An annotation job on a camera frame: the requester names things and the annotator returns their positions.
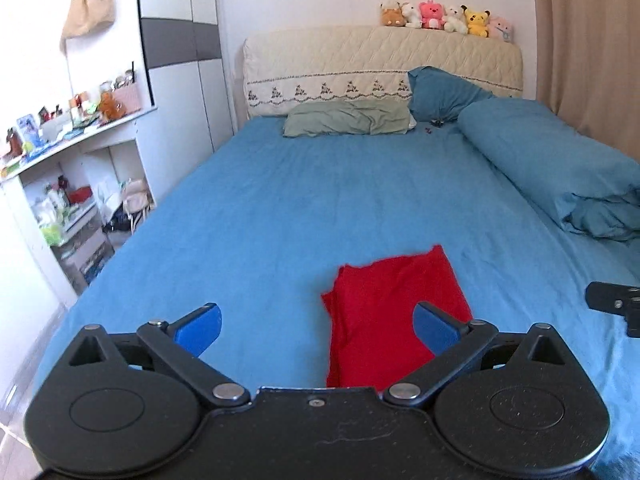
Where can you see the green pillow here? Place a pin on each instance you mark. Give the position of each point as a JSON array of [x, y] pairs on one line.
[[363, 117]]

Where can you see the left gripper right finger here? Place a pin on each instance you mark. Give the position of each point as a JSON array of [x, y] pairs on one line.
[[504, 400]]

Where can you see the beige curtain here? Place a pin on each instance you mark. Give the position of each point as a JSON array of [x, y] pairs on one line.
[[588, 67]]

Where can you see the blue bed sheet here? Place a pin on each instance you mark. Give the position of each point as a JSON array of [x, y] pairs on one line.
[[262, 227]]

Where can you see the dark blue pillow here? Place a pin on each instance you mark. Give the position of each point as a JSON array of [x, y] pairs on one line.
[[438, 96]]

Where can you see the white grey wardrobe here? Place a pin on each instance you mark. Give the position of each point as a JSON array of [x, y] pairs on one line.
[[187, 87]]

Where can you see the brown bear plush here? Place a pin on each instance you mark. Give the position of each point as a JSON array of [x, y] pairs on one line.
[[391, 14]]

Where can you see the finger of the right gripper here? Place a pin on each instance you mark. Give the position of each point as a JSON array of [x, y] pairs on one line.
[[616, 299]]

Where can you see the pink plush toy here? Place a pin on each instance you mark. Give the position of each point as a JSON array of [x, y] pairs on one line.
[[432, 14]]

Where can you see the orange plush on shelf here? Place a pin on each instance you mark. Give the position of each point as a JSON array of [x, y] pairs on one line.
[[110, 108]]

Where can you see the white plush toy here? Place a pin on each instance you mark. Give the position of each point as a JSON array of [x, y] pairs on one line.
[[412, 15]]

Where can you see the cream quilted headboard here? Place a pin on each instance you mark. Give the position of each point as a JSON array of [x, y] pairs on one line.
[[284, 69]]

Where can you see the small chair under desk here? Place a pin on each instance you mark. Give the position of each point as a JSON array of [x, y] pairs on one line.
[[136, 202]]

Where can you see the pink storage box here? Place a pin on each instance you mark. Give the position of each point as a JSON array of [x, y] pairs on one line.
[[130, 98]]

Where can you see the beige hanging handbag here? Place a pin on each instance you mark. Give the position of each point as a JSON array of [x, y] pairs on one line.
[[84, 17]]

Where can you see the white bear plush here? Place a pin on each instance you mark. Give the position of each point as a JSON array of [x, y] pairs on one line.
[[454, 20]]

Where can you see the yellow pikachu plush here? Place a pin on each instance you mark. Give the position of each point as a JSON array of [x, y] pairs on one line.
[[476, 22]]

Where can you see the blue rolled duvet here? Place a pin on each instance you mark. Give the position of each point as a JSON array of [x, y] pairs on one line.
[[582, 185]]

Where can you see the light pink plush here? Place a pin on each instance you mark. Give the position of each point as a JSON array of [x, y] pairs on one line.
[[501, 29]]

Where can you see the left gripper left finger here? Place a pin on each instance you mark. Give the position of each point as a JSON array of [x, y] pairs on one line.
[[129, 401]]

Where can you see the red small garment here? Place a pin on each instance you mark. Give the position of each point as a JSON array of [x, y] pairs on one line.
[[373, 343]]

